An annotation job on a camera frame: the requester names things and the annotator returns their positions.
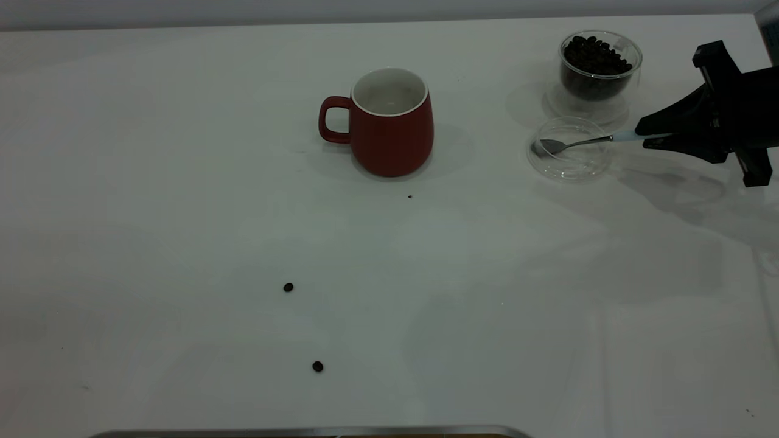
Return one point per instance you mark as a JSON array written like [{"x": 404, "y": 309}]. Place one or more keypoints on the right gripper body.
[{"x": 751, "y": 109}]

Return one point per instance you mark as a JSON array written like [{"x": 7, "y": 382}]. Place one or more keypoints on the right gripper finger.
[
  {"x": 688, "y": 115},
  {"x": 700, "y": 148}
]

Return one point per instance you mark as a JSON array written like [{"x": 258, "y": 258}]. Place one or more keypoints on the red ceramic mug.
[{"x": 389, "y": 146}]

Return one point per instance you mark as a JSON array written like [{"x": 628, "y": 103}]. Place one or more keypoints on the coffee beans heap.
[{"x": 596, "y": 61}]

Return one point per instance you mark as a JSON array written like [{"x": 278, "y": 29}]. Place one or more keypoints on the clear glass lid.
[{"x": 569, "y": 170}]

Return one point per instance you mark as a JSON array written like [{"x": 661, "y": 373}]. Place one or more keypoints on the clear glass bowl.
[{"x": 599, "y": 108}]

